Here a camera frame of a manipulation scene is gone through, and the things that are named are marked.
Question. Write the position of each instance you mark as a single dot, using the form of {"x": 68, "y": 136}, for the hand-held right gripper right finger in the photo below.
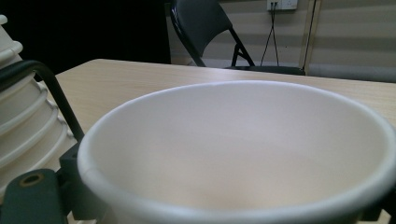
{"x": 378, "y": 208}

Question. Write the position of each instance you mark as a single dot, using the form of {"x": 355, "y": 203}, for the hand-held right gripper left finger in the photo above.
{"x": 79, "y": 186}

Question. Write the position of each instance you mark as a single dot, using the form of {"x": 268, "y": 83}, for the stack of white paper cups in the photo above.
{"x": 25, "y": 124}

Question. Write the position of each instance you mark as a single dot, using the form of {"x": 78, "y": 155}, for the single white paper cup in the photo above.
{"x": 236, "y": 149}

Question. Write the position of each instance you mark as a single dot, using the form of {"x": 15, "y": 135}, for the black curtain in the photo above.
{"x": 87, "y": 28}

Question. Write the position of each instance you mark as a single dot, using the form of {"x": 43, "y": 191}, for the black folding chair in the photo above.
{"x": 202, "y": 25}

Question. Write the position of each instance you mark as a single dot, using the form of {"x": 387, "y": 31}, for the light wooden wall post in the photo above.
{"x": 309, "y": 34}

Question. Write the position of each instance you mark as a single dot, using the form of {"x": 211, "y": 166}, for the white wall socket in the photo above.
{"x": 281, "y": 4}

